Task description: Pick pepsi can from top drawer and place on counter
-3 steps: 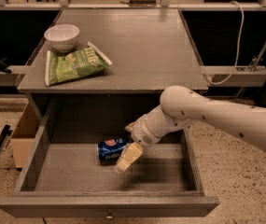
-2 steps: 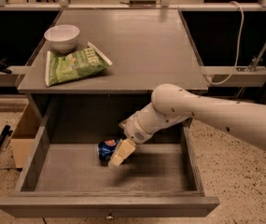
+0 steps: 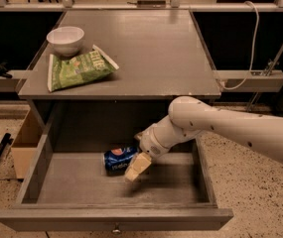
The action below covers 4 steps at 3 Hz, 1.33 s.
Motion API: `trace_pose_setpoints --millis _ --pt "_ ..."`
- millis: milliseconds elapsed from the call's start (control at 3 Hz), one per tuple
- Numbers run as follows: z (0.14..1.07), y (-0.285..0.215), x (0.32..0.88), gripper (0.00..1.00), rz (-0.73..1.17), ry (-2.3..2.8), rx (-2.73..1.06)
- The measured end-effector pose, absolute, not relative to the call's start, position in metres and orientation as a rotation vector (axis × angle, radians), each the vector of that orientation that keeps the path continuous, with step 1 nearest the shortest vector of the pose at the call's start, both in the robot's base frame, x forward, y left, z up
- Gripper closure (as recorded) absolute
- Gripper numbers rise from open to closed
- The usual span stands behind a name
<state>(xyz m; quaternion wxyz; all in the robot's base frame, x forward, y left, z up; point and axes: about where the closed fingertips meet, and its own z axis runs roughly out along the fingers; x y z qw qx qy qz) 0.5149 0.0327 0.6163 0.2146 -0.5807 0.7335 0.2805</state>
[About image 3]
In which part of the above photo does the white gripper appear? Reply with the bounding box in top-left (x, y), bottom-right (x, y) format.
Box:
top-left (124, 124), bottom-right (169, 181)

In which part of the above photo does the blue pepsi can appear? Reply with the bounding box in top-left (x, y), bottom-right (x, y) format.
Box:
top-left (103, 146), bottom-right (138, 173)

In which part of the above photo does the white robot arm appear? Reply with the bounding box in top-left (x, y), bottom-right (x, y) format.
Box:
top-left (125, 96), bottom-right (283, 181)

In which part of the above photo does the open grey top drawer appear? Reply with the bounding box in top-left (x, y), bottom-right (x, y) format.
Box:
top-left (0, 102), bottom-right (233, 232)

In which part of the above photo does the metal drawer knob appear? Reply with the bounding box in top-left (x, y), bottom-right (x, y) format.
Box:
top-left (111, 226), bottom-right (121, 234)

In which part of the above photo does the grey cabinet counter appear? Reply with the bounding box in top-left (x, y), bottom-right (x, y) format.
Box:
top-left (17, 9), bottom-right (222, 135)

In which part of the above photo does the green chip bag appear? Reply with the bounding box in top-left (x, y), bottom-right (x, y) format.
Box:
top-left (48, 45), bottom-right (119, 92)

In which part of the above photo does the cardboard box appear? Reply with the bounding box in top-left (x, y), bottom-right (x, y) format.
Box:
top-left (11, 110), bottom-right (43, 179)

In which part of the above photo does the white ceramic bowl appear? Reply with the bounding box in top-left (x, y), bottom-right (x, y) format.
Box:
top-left (47, 26), bottom-right (84, 57)

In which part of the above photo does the grey metal rail frame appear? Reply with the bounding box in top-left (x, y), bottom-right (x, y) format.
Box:
top-left (0, 0), bottom-right (283, 94)

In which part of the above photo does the white cable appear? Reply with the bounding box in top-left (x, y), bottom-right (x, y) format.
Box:
top-left (219, 0), bottom-right (260, 91)

